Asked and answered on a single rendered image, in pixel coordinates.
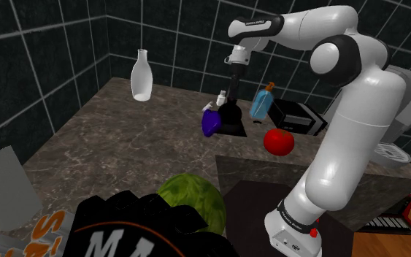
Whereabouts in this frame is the silver bag with orange lettering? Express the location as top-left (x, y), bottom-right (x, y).
top-left (0, 209), bottom-right (76, 257)

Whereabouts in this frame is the blue soap dispenser orange pump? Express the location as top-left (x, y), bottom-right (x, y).
top-left (249, 81), bottom-right (276, 120)

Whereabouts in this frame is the dark robot stand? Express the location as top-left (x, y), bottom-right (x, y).
top-left (222, 179), bottom-right (355, 257)

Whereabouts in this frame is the red keyboard piano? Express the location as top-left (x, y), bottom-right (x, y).
top-left (357, 193), bottom-right (411, 237)

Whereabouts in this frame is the white glass bottle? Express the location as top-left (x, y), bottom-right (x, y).
top-left (130, 48), bottom-right (154, 102)

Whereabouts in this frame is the purple spray bottle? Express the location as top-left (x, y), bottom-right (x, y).
top-left (201, 101), bottom-right (223, 138)

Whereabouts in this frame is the green lettuce head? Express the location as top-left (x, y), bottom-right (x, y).
top-left (156, 172), bottom-right (227, 236)

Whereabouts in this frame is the black toaster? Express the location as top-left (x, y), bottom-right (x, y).
top-left (267, 98), bottom-right (329, 137)

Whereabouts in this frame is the red tomato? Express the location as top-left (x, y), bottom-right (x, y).
top-left (263, 128), bottom-right (296, 157)

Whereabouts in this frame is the white paper towel roll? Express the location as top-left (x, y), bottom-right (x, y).
top-left (0, 142), bottom-right (43, 232)

